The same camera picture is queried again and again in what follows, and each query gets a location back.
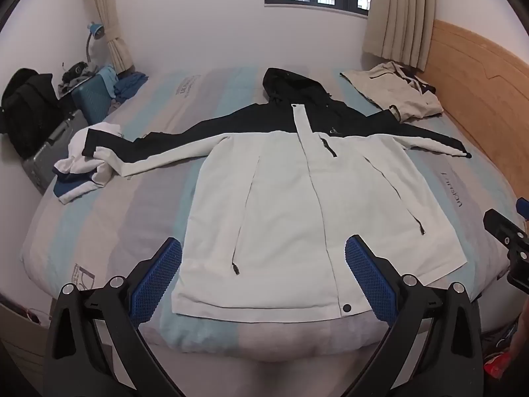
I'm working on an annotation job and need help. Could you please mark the beige curtain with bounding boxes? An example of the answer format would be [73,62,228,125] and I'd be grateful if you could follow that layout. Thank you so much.
[362,0,435,71]
[80,0,136,76]

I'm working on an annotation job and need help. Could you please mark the white and black jacket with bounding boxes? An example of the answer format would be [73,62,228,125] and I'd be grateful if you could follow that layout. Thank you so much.
[82,67,472,324]

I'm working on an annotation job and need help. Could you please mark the light blue cloth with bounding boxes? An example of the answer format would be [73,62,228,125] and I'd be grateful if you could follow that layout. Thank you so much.
[97,65,120,99]

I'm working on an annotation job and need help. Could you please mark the black backpack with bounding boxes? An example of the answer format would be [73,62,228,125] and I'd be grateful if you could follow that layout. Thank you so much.
[0,67,62,158]

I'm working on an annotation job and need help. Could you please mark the blue desk lamp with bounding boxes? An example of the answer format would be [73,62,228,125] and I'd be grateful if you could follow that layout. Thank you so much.
[85,22,106,67]

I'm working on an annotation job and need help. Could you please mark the red cloth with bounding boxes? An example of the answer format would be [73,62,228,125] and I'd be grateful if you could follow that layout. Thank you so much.
[484,352,514,378]

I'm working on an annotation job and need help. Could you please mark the teal suitcase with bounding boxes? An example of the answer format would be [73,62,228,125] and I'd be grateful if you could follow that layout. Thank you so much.
[71,73,116,125]

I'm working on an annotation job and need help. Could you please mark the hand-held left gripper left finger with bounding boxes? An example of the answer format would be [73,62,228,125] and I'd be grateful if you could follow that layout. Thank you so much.
[47,237,184,397]

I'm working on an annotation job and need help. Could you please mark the beige jacket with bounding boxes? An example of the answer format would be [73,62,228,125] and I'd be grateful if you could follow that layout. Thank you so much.
[340,61,445,124]

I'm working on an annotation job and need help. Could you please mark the wooden headboard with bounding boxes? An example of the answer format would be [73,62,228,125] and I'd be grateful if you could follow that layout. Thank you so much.
[413,19,529,199]

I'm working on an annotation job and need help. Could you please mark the silver suitcase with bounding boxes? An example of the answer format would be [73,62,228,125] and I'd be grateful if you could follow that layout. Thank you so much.
[21,110,89,195]

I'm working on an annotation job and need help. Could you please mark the dark blue clothes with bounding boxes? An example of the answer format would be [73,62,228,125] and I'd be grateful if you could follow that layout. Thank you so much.
[113,72,148,102]

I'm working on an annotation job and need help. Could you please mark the person's right forearm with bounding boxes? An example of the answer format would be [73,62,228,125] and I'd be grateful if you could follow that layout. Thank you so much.
[510,298,529,365]

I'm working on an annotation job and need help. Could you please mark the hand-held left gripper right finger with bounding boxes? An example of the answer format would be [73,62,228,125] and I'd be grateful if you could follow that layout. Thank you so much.
[344,234,485,397]

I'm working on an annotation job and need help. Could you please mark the black round device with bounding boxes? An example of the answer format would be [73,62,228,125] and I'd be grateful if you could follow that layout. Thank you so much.
[62,61,89,83]

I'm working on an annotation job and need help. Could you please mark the white and blue garment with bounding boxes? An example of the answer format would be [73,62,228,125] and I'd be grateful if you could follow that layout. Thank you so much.
[53,123,125,205]

